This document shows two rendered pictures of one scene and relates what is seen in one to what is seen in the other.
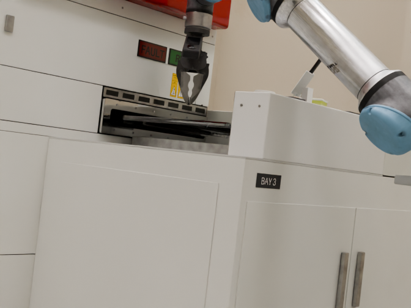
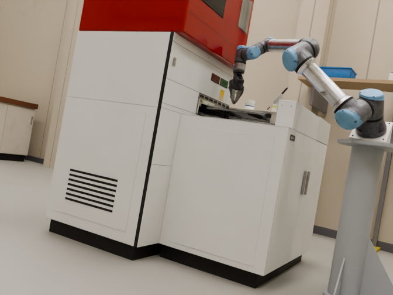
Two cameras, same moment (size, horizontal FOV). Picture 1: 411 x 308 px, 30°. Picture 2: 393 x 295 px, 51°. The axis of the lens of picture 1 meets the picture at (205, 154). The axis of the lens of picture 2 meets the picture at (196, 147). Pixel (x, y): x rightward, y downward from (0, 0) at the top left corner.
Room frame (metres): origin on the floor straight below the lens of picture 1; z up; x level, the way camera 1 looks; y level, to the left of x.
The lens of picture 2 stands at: (-0.35, 0.71, 0.63)
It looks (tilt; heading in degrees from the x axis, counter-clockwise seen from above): 0 degrees down; 349
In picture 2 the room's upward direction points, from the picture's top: 10 degrees clockwise
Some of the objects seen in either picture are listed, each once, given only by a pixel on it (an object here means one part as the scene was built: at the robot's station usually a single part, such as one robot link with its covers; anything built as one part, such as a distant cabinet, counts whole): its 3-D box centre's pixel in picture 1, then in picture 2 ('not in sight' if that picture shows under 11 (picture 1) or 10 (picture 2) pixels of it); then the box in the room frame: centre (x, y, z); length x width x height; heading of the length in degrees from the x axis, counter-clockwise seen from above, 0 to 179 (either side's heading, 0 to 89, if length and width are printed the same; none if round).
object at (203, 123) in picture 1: (172, 121); (233, 110); (1.98, 0.09, 0.90); 0.37 x 0.01 x 0.01; 50
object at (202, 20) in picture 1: (197, 22); (238, 67); (2.14, 0.07, 1.19); 0.08 x 0.08 x 0.05
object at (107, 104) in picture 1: (156, 124); (214, 112); (2.24, 0.15, 0.89); 0.44 x 0.02 x 0.10; 140
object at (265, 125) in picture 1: (315, 137); (299, 121); (1.84, -0.26, 0.89); 0.55 x 0.09 x 0.14; 140
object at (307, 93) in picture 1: (302, 93); (277, 102); (2.24, -0.26, 1.03); 0.06 x 0.04 x 0.13; 50
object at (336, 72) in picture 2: not in sight; (334, 75); (3.23, -1.14, 1.55); 0.35 x 0.24 x 0.11; 47
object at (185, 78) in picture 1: (185, 88); (231, 96); (2.14, 0.08, 1.00); 0.06 x 0.03 x 0.09; 1
